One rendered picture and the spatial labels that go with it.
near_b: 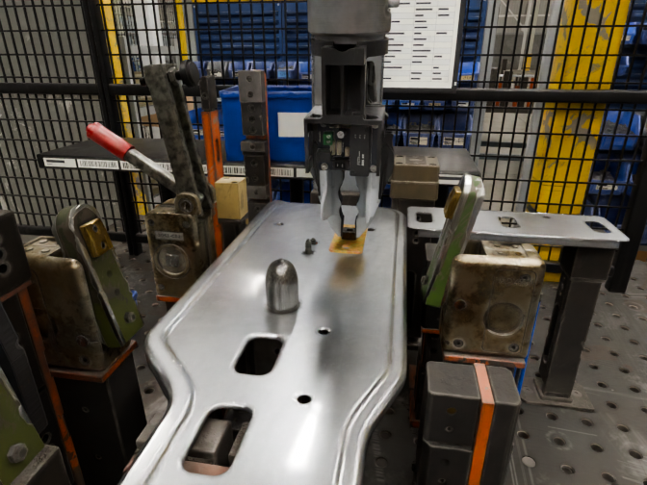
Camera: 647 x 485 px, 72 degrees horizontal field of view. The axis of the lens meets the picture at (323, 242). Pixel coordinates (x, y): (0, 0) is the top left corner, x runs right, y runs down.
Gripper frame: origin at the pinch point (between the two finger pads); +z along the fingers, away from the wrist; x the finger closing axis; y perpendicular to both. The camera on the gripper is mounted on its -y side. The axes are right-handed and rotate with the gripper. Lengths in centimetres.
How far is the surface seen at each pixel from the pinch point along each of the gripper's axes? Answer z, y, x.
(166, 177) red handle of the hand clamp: -4.6, 0.2, -22.2
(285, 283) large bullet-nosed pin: -0.4, 13.8, -4.3
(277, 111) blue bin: -4.5, -35.7, -17.9
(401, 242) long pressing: 5.1, -5.6, 6.2
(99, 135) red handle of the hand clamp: -9.5, -0.1, -29.7
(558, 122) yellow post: 2, -58, 39
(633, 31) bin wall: -9, -158, 89
